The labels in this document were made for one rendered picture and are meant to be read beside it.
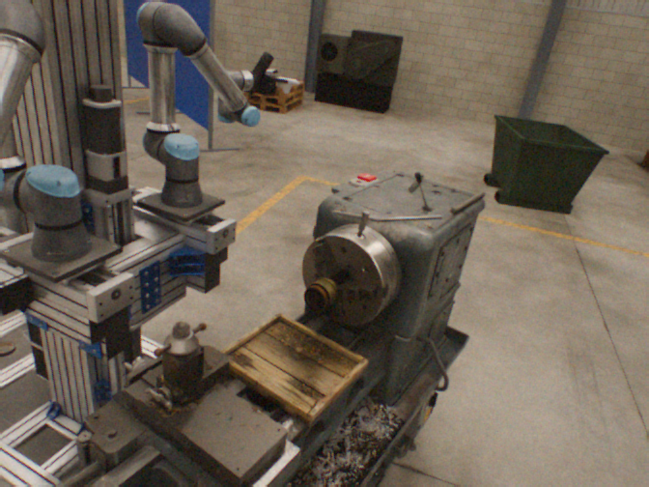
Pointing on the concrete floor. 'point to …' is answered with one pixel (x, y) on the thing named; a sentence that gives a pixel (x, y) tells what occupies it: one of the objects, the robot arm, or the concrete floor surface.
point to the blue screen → (191, 83)
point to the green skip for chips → (540, 163)
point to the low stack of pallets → (279, 99)
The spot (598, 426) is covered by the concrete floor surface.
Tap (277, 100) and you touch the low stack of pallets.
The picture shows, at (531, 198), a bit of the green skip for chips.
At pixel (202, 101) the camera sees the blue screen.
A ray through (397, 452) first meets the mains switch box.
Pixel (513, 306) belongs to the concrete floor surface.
